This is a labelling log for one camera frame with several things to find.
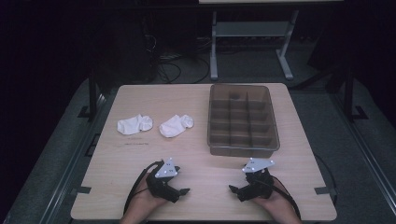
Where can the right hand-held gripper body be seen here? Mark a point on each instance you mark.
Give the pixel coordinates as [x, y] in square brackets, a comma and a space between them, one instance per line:
[257, 188]

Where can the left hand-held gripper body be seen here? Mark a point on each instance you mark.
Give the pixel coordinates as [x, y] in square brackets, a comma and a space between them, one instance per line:
[162, 186]

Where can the white sock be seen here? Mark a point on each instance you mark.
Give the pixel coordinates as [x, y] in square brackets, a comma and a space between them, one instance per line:
[174, 126]
[132, 126]

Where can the brown translucent divided storage box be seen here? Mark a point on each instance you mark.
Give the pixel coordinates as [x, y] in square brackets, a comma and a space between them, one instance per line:
[241, 124]

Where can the person's left hand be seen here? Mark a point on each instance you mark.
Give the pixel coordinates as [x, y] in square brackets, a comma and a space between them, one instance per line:
[141, 202]

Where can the person's right hand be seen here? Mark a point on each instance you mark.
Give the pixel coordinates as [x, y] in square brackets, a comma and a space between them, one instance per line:
[280, 205]

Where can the grey metal stand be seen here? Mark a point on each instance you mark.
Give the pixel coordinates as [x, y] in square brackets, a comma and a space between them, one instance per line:
[252, 29]

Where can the black table edge bracket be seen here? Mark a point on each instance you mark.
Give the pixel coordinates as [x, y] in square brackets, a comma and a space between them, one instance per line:
[325, 190]
[81, 189]

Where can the aluminium frame rail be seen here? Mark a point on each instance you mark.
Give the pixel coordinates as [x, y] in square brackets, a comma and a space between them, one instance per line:
[364, 155]
[71, 161]

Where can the black frame post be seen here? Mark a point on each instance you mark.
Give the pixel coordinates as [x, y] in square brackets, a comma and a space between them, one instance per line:
[92, 96]
[348, 96]

